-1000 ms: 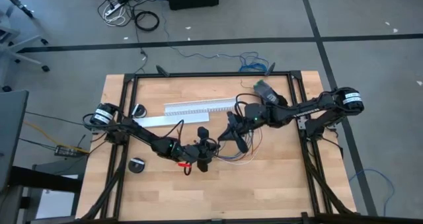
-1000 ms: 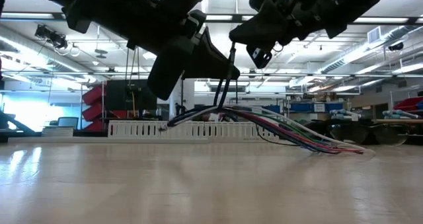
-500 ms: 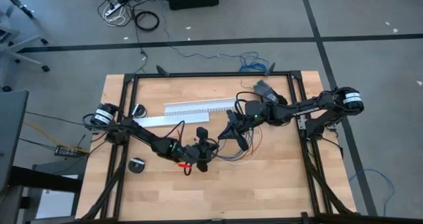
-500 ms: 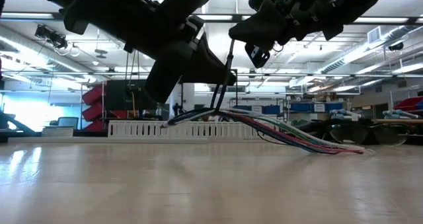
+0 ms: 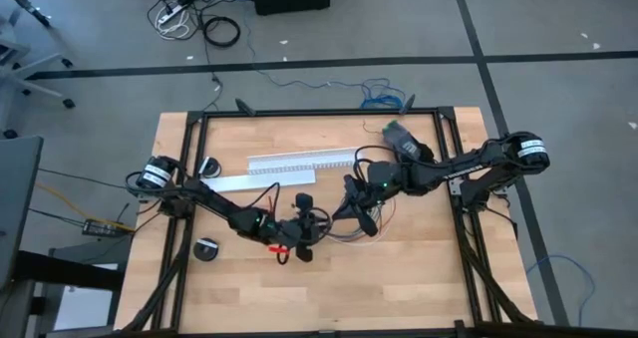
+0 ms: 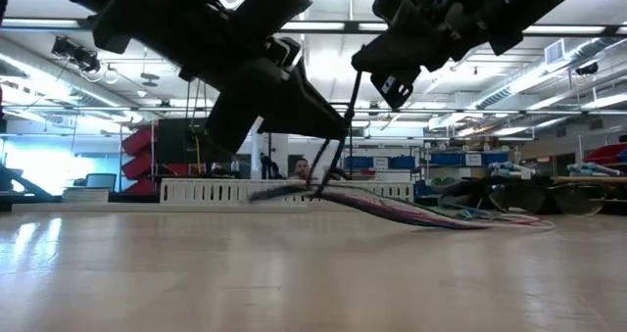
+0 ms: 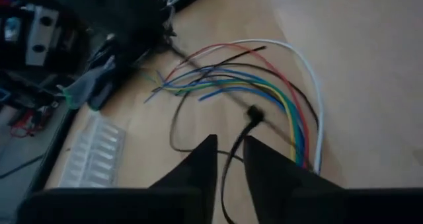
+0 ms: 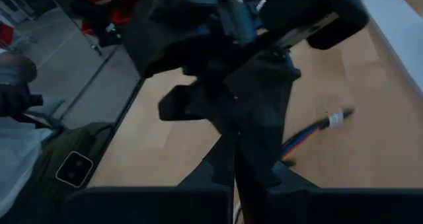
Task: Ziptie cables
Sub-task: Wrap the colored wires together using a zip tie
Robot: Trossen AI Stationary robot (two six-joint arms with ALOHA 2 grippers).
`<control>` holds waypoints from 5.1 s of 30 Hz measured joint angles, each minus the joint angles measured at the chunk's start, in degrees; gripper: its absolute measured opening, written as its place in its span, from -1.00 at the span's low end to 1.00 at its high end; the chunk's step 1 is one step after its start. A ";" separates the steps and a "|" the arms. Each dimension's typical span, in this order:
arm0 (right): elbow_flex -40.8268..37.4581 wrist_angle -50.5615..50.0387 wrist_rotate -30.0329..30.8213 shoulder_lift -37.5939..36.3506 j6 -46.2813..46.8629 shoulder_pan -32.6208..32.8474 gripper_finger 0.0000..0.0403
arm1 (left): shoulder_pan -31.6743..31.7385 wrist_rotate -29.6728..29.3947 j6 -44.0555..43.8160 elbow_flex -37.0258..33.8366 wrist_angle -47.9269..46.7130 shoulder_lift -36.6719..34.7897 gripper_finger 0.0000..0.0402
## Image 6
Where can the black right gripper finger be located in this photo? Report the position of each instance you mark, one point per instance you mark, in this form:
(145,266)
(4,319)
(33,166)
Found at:
(401,48)
(397,89)

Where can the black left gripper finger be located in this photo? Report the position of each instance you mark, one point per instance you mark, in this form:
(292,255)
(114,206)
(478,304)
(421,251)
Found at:
(230,124)
(294,107)

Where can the black background robot arm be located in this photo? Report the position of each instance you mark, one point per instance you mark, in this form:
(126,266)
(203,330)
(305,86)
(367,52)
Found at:
(267,168)

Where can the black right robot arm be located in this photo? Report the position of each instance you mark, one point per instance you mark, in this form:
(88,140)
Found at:
(534,9)

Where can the black monitor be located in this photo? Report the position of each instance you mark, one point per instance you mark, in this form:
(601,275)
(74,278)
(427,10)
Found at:
(176,143)

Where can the person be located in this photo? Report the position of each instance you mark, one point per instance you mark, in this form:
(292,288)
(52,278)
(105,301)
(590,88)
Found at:
(302,168)

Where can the blue storage bin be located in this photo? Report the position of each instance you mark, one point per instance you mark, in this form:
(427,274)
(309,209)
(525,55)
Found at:
(397,162)
(490,158)

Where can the red stacked chairs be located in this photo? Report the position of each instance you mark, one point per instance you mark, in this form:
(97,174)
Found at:
(139,143)

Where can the white air vent grille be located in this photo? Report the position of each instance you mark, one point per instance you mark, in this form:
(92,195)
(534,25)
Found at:
(553,51)

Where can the small black ceiling speaker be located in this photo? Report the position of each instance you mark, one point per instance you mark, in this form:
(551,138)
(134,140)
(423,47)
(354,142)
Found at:
(587,68)

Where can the light blue padded bar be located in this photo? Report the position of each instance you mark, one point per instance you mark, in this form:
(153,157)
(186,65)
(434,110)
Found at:
(593,168)
(509,168)

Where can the small grey screen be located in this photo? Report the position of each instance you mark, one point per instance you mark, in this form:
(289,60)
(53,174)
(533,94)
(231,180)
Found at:
(100,181)

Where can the wooden workbench top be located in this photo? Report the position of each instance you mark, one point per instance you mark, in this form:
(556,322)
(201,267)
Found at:
(588,179)

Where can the black LED light rail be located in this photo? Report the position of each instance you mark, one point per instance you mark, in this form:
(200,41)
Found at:
(350,27)

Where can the thin black stand frame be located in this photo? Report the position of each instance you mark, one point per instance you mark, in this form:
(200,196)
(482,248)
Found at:
(351,151)

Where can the black camera with red clip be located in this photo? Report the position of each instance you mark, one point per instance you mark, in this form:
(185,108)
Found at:
(274,9)

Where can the black ceiling camera rig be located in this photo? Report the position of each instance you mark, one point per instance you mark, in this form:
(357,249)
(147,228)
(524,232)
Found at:
(73,53)

